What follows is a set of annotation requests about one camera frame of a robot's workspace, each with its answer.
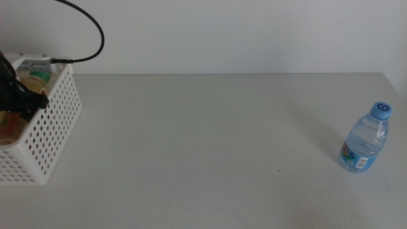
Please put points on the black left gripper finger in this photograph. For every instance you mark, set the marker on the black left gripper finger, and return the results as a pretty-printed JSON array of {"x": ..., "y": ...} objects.
[{"x": 31, "y": 101}]

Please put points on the red soda can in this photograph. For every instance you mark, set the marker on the red soda can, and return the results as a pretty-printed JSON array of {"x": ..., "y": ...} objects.
[{"x": 9, "y": 128}]

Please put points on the water bottle blue cap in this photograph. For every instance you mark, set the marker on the water bottle blue cap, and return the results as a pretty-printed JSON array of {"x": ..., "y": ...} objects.
[{"x": 364, "y": 143}]

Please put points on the white perforated plastic basket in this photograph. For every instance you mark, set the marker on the white perforated plastic basket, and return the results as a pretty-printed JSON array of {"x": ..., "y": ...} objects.
[{"x": 47, "y": 143}]

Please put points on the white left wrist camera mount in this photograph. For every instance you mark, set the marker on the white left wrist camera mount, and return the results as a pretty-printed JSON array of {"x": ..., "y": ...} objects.
[{"x": 31, "y": 63}]

